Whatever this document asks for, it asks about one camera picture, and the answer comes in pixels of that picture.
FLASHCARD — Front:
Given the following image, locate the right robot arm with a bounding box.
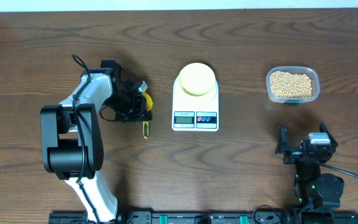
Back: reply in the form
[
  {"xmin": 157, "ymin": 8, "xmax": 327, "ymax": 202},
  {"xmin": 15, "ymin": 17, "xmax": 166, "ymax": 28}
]
[{"xmin": 275, "ymin": 123, "xmax": 344, "ymax": 223}]

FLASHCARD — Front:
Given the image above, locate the white digital kitchen scale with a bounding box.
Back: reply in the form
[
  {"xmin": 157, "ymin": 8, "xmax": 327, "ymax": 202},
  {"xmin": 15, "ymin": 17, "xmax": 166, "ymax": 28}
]
[{"xmin": 172, "ymin": 77, "xmax": 219, "ymax": 132}]

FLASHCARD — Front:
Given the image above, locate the pale yellow bowl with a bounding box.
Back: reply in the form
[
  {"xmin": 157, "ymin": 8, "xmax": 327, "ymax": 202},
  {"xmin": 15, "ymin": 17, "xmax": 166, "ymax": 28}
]
[{"xmin": 178, "ymin": 63, "xmax": 216, "ymax": 96}]

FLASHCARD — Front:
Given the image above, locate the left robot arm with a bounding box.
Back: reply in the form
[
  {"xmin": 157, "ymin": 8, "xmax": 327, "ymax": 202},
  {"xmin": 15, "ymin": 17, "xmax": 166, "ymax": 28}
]
[{"xmin": 40, "ymin": 55, "xmax": 152, "ymax": 223}]

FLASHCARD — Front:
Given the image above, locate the soybeans pile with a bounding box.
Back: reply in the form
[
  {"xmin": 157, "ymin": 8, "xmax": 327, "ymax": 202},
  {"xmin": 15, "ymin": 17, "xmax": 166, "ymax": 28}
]
[{"xmin": 270, "ymin": 71, "xmax": 312, "ymax": 98}]

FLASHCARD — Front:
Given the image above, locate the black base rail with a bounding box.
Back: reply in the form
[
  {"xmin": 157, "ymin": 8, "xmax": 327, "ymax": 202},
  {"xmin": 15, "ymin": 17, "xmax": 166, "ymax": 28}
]
[{"xmin": 48, "ymin": 208, "xmax": 358, "ymax": 224}]

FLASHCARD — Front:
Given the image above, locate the yellow measuring scoop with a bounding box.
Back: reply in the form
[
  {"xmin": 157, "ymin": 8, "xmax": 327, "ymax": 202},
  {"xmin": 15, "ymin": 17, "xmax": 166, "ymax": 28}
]
[{"xmin": 142, "ymin": 93, "xmax": 153, "ymax": 139}]

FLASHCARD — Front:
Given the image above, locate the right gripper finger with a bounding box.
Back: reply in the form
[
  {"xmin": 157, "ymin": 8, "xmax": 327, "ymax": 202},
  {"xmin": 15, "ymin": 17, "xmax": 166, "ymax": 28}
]
[
  {"xmin": 319, "ymin": 122, "xmax": 337, "ymax": 146},
  {"xmin": 275, "ymin": 124, "xmax": 288, "ymax": 154}
]

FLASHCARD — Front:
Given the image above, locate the clear plastic container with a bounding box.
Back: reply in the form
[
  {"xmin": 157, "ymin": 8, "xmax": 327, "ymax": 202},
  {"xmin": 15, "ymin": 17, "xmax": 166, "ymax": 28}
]
[{"xmin": 266, "ymin": 66, "xmax": 320, "ymax": 104}]

